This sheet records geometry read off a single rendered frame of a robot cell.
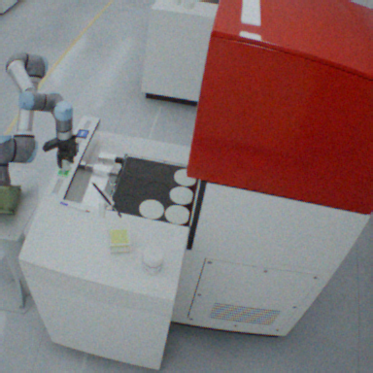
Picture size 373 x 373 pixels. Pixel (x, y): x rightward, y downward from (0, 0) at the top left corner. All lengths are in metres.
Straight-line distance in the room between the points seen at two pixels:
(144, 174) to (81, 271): 0.62
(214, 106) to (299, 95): 0.27
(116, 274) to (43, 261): 0.29
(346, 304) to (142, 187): 1.67
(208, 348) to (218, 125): 1.49
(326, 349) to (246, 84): 1.90
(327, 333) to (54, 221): 1.84
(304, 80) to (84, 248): 1.00
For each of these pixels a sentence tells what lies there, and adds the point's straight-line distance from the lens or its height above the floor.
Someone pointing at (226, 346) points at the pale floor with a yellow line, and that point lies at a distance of 2.59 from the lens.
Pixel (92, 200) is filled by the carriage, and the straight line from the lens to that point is 1.95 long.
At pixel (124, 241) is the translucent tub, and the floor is 1.03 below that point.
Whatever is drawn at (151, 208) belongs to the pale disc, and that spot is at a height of 0.90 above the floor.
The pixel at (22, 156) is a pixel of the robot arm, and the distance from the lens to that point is 2.02.
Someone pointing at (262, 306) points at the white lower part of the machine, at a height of 0.43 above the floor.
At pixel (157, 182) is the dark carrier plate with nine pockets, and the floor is 0.90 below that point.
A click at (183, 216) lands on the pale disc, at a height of 0.90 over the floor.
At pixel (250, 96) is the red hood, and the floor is 1.61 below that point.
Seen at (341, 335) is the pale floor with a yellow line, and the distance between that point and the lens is 2.87.
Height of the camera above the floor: 2.35
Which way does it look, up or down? 46 degrees down
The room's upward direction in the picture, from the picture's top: 10 degrees clockwise
